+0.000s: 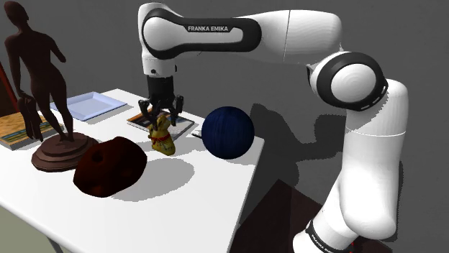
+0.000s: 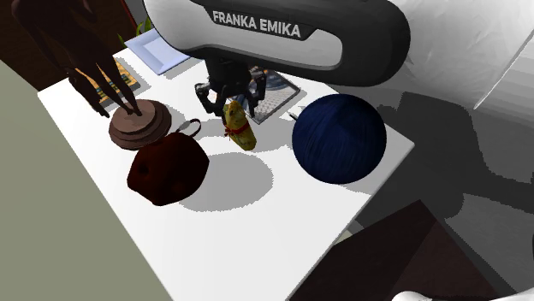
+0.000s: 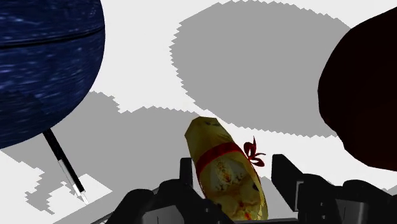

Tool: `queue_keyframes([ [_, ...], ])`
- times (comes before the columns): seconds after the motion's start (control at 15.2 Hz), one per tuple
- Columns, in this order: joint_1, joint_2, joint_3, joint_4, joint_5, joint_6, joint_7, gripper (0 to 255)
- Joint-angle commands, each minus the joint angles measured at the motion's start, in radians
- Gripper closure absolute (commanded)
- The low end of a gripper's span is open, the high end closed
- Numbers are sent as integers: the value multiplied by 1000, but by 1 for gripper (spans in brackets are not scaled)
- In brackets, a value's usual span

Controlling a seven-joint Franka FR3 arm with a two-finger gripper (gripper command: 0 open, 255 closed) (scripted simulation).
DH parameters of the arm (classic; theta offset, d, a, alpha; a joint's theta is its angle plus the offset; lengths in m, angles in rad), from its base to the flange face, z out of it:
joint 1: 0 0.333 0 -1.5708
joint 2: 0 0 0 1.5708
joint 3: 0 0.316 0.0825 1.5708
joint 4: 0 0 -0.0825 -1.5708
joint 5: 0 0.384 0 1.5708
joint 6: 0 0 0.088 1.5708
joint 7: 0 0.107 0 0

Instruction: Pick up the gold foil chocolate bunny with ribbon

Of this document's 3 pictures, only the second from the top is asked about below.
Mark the yellow wrapped parcel, red ribbon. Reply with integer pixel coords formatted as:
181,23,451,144
222,101,258,152

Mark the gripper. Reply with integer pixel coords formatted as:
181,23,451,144
194,58,268,119

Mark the grey patterned book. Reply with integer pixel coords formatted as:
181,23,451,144
230,68,302,126

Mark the green plant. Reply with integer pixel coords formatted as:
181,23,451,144
117,16,154,48

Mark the dark red bag with handle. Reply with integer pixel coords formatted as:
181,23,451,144
126,118,211,208

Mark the yellow patterned book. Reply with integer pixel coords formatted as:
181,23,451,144
76,58,141,109

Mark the dark blue yarn ball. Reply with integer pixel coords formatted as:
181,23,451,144
291,92,389,186

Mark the dark figure on round base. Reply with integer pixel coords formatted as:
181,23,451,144
11,0,173,151

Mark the pale blue square tray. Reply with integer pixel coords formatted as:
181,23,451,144
123,27,192,76

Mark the white table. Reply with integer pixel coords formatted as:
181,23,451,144
37,45,416,301

